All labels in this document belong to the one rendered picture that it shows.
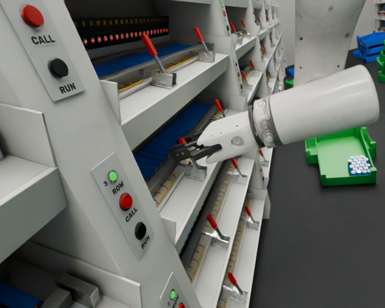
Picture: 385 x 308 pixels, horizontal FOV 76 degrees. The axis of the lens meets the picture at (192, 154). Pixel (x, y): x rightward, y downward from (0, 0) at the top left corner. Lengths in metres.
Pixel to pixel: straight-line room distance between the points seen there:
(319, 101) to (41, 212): 0.35
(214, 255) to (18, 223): 0.45
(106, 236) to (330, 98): 0.33
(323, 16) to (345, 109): 0.12
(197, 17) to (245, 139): 0.55
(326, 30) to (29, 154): 0.41
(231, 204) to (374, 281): 0.45
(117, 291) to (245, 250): 0.59
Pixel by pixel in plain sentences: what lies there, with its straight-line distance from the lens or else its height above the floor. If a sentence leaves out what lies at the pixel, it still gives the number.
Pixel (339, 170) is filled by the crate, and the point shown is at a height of 0.03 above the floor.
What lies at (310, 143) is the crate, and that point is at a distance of 1.61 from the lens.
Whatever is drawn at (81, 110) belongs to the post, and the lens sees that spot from 0.27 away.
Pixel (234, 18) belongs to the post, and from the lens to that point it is 1.56.
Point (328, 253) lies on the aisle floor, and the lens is 0.98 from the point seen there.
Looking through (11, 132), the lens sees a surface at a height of 0.71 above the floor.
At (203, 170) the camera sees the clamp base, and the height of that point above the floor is 0.51.
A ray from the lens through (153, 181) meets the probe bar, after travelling 0.46.
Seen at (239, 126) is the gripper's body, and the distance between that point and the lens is 0.40.
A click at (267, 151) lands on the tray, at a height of 0.10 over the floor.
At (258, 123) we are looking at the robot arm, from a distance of 0.40.
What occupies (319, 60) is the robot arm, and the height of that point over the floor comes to 0.64.
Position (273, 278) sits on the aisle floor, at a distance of 0.93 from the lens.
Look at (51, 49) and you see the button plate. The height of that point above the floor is 0.76.
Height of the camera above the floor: 0.73
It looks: 22 degrees down
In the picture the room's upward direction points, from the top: 19 degrees counter-clockwise
